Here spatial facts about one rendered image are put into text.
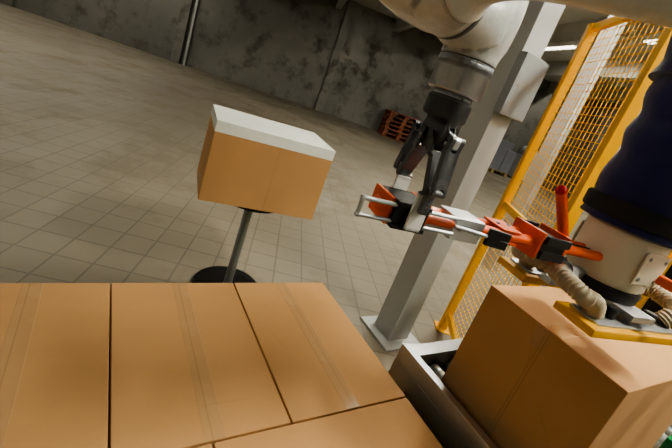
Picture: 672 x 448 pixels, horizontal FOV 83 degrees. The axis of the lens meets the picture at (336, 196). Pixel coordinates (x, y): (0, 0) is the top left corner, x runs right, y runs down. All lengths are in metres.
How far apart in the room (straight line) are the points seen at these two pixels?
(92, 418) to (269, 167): 1.24
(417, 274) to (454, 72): 1.76
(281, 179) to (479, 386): 1.24
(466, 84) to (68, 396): 1.02
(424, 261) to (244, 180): 1.10
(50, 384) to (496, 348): 1.14
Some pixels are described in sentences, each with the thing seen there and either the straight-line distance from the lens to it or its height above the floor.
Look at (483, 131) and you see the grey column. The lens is 2.11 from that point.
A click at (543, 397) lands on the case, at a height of 0.79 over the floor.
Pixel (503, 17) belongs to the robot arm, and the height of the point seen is 1.52.
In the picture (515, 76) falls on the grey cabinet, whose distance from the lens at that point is 2.08.
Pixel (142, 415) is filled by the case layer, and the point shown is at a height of 0.54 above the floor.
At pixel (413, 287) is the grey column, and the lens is 2.32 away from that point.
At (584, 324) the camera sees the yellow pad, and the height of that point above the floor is 1.08.
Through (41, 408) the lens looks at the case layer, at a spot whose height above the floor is 0.54.
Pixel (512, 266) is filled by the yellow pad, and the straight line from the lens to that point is 1.07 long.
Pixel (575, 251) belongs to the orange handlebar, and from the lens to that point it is 0.97.
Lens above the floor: 1.37
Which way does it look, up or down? 16 degrees down
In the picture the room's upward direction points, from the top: 20 degrees clockwise
